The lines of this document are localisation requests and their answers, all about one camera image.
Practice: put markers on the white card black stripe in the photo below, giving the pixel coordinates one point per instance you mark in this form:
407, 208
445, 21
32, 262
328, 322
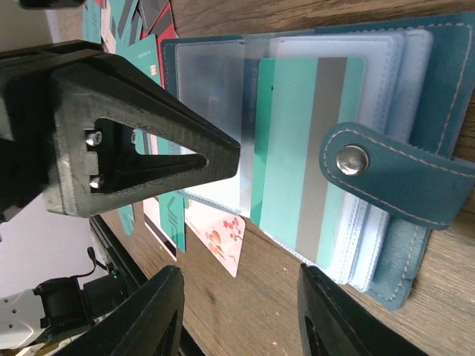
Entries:
151, 210

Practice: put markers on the blue leather card holder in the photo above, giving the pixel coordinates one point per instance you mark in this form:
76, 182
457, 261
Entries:
393, 163

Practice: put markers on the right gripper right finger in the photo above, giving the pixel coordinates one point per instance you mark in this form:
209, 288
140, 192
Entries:
333, 323

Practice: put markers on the teal striped card front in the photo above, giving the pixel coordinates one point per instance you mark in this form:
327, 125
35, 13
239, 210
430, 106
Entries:
299, 100

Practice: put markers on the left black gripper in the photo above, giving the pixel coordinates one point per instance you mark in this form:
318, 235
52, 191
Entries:
95, 136

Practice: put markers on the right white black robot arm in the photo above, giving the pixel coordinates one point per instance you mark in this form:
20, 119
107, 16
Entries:
60, 308

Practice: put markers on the black aluminium frame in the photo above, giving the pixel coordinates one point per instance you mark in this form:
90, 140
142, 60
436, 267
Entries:
122, 252

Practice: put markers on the white card red pattern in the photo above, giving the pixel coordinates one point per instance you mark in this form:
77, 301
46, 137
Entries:
221, 232

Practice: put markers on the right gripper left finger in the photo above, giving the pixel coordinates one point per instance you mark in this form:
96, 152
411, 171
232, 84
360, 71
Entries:
147, 323

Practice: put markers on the teal vertical card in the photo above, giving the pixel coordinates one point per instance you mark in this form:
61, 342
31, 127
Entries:
172, 218

